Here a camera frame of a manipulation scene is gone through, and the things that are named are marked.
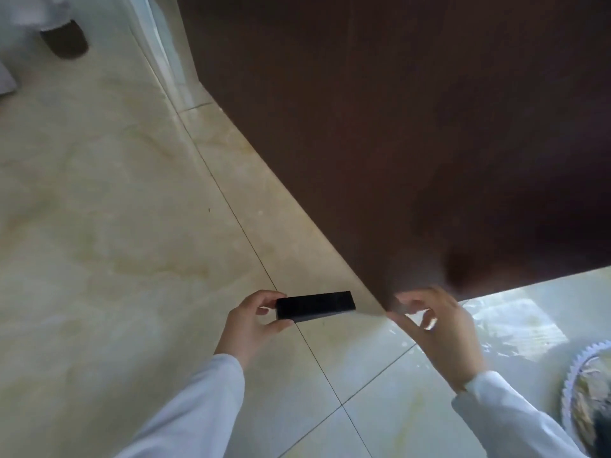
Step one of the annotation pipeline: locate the person's left hand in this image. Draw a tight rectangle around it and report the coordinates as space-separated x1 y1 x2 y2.
214 290 297 372

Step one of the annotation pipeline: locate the person's right hand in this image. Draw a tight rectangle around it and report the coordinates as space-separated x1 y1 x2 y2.
386 286 488 394

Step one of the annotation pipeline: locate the black rectangular remote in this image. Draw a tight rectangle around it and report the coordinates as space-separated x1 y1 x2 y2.
275 291 357 323

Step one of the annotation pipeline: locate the person's right forearm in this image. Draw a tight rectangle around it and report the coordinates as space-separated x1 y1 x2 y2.
451 370 589 458

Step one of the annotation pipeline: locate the person's left forearm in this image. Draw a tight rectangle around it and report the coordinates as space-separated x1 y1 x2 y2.
114 353 245 458

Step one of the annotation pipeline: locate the dark brown wooden table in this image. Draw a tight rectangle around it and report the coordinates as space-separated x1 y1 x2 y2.
176 0 611 312

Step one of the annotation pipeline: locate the white frilled round bin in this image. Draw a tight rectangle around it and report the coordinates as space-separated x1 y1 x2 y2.
560 340 611 458

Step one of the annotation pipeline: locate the dark brown shoe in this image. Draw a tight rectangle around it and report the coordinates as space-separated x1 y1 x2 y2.
39 19 90 60

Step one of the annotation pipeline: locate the white door frame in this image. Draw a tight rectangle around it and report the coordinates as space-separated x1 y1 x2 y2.
122 0 203 112

